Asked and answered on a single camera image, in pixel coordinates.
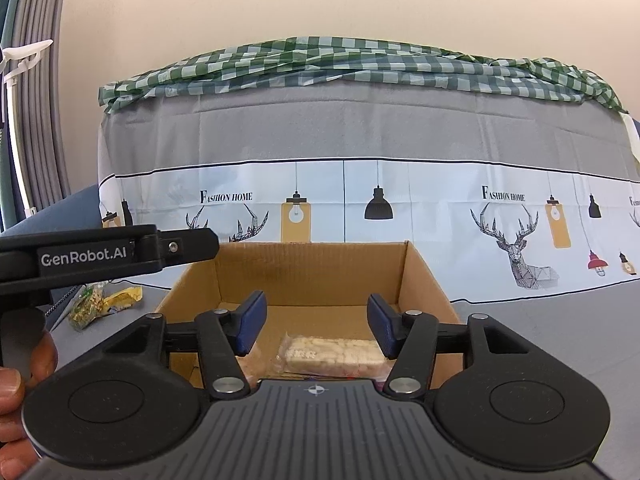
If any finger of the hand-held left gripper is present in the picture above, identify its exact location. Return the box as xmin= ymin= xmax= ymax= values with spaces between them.
xmin=157 ymin=227 xmax=221 ymax=267

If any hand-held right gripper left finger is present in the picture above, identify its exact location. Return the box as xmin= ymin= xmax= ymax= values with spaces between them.
xmin=102 ymin=290 xmax=267 ymax=401

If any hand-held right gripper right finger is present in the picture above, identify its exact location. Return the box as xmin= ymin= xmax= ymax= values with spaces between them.
xmin=366 ymin=294 xmax=538 ymax=397

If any clear cracker packet green label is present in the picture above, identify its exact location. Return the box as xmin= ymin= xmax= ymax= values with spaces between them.
xmin=275 ymin=332 xmax=393 ymax=378

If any cardboard box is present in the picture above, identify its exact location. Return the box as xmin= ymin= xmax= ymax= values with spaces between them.
xmin=155 ymin=241 xmax=461 ymax=391

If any person's left hand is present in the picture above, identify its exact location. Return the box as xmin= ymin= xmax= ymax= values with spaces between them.
xmin=0 ymin=332 xmax=58 ymax=480

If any green nut packet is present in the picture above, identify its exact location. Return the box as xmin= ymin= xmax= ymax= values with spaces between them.
xmin=67 ymin=284 xmax=108 ymax=332

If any yellow snack packet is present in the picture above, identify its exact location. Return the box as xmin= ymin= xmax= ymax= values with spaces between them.
xmin=100 ymin=285 xmax=144 ymax=313

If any grey curtain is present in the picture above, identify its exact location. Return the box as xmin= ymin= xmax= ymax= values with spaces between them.
xmin=0 ymin=0 xmax=71 ymax=233

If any grey deer print sofa cover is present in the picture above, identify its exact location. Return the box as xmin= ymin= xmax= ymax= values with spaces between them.
xmin=50 ymin=77 xmax=640 ymax=391

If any white curtain clip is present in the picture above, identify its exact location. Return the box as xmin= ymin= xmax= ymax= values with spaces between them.
xmin=0 ymin=40 xmax=53 ymax=86

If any green checked cloth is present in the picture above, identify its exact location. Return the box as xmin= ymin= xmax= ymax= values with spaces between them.
xmin=97 ymin=35 xmax=630 ymax=115

